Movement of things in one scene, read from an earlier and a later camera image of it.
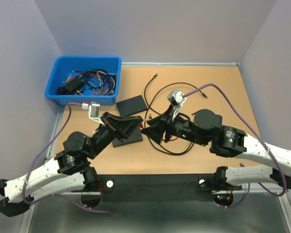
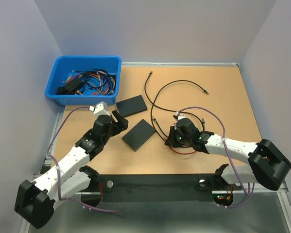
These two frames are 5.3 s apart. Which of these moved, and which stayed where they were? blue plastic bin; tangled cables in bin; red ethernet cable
Moved: red ethernet cable
Stayed: blue plastic bin; tangled cables in bin
